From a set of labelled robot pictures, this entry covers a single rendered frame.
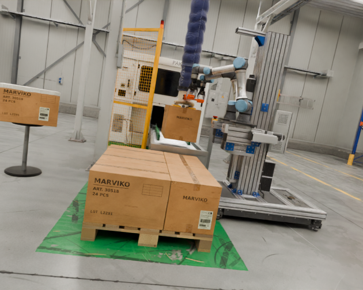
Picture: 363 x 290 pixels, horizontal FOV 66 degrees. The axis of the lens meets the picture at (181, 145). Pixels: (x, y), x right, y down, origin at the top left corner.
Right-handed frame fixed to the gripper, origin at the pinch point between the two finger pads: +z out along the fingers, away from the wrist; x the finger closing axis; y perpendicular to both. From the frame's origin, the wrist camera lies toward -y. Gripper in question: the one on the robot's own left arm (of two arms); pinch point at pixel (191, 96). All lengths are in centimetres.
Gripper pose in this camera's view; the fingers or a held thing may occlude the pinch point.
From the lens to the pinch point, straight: 310.2
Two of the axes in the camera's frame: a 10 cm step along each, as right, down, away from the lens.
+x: -9.8, -1.5, -1.3
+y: -1.0, -1.6, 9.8
